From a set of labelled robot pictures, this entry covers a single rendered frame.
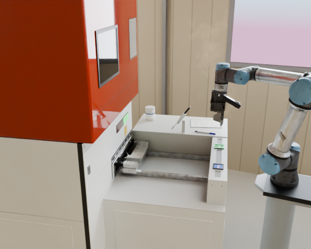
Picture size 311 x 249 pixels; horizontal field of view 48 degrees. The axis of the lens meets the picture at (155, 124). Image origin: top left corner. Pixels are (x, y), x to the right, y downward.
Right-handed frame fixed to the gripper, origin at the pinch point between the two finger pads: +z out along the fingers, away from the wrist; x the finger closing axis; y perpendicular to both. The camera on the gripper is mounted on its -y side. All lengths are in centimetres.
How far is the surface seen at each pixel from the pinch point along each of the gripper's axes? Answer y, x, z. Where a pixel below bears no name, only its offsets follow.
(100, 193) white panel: 58, 49, 24
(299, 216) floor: -72, -81, 111
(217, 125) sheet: 2.5, -34.4, 14.0
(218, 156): 0.9, 12.8, 15.1
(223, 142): -1.6, -7.9, 14.7
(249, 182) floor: -33, -131, 111
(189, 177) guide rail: 16.3, 19.1, 26.3
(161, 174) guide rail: 32.5, 19.1, 26.4
